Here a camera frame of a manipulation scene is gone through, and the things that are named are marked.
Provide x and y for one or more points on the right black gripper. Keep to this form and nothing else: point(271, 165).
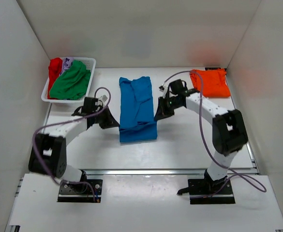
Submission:
point(162, 111)

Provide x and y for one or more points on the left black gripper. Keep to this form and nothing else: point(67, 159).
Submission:
point(111, 122)

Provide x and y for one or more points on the blue t shirt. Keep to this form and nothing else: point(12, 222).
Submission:
point(137, 122)

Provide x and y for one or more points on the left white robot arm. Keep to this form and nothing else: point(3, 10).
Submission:
point(49, 150)

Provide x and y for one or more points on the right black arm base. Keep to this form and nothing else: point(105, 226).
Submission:
point(206, 191)

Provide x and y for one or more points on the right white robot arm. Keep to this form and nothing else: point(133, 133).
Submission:
point(229, 134)

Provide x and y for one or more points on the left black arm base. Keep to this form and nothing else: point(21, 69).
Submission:
point(81, 193)

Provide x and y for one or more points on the green t shirt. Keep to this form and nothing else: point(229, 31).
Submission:
point(72, 84)

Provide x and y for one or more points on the folded orange t shirt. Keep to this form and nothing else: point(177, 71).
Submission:
point(214, 83)

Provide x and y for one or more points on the white plastic basket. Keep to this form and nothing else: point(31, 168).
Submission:
point(90, 64)

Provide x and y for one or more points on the lilac t shirt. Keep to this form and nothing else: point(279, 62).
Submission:
point(66, 64)

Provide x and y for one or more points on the red t shirt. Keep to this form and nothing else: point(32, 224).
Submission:
point(54, 70)

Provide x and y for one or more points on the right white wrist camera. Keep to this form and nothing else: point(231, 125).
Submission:
point(165, 89)

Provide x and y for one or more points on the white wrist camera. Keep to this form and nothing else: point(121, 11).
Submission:
point(103, 98)
point(165, 89)

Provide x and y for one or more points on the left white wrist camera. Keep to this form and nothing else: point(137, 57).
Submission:
point(103, 98)

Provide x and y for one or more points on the black tag at back wall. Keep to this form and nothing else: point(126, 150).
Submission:
point(212, 68)

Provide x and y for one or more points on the aluminium rail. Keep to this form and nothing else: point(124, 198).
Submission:
point(178, 149)

